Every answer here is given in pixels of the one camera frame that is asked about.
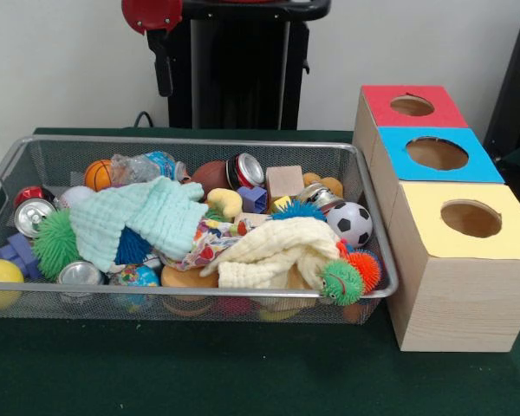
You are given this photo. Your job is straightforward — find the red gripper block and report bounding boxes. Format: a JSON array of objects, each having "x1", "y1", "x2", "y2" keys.
[{"x1": 120, "y1": 0, "x2": 184, "y2": 98}]

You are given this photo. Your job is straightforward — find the clear blue plastic packet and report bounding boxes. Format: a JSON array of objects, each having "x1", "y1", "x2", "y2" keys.
[{"x1": 110, "y1": 150, "x2": 187, "y2": 186}]

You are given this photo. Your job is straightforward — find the mint green waffle cloth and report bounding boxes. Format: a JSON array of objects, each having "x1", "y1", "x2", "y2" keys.
[{"x1": 70, "y1": 176, "x2": 209, "y2": 273}]

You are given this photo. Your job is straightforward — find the colourful polka dot cloth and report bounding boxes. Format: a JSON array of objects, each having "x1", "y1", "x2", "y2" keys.
[{"x1": 158, "y1": 216, "x2": 261, "y2": 270}]

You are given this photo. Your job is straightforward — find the cream waffle cloth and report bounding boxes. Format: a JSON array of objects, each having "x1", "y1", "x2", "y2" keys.
[{"x1": 198, "y1": 216, "x2": 343, "y2": 290}]

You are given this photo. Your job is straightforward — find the shallow clear mesh bin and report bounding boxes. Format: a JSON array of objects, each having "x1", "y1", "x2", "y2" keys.
[{"x1": 0, "y1": 134, "x2": 400, "y2": 325}]

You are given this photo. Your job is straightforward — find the plain wooden cube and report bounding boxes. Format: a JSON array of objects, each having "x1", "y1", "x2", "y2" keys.
[{"x1": 234, "y1": 211, "x2": 272, "y2": 227}]

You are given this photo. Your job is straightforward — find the large blue spiky ball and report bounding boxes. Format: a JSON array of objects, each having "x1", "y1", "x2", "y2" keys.
[{"x1": 268, "y1": 199, "x2": 329, "y2": 223}]

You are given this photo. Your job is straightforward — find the blue globe ball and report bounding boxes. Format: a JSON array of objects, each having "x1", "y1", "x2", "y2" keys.
[{"x1": 108, "y1": 263, "x2": 160, "y2": 288}]

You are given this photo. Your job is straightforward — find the small soccer ball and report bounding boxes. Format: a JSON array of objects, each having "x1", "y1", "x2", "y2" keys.
[{"x1": 327, "y1": 201, "x2": 374, "y2": 250}]

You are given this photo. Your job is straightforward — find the yellow smiley ball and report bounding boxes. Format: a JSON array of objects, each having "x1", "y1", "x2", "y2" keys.
[{"x1": 0, "y1": 258, "x2": 26, "y2": 311}]

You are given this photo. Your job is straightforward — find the black chair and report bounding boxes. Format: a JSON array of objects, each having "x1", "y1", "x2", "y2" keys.
[{"x1": 483, "y1": 6, "x2": 520, "y2": 164}]

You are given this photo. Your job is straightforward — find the black cable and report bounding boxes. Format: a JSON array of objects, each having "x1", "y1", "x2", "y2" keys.
[{"x1": 133, "y1": 110, "x2": 157, "y2": 129}]

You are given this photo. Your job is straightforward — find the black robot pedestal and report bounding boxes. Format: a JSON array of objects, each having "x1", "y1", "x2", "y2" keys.
[{"x1": 164, "y1": 0, "x2": 333, "y2": 131}]

